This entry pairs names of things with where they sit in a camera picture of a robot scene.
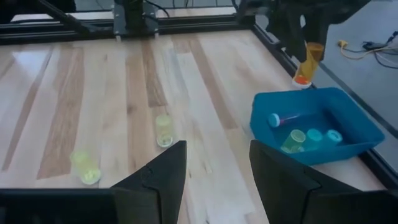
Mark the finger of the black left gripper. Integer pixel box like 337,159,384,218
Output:
306,14,331,62
272,12,308,63

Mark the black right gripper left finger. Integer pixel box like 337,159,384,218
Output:
111,139,188,224

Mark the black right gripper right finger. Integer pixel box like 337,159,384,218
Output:
249,139,363,224

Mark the orange pill bottle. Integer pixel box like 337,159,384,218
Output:
291,42,326,90

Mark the yellow pill bottle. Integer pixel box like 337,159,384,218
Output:
154,114,174,148
69,149,102,186
280,129,307,154

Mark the teal pill bottle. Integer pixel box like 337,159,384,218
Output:
323,129,343,147
306,128,324,151

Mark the pink pill bottle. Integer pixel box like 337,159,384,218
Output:
267,112,302,129

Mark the blue plastic basket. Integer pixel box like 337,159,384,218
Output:
249,86,386,166

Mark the yellow extension cable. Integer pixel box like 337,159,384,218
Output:
338,39,398,60

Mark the black floor cable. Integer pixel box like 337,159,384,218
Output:
362,30,398,70

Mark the black metal table frame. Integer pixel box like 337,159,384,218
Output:
0,0,398,190

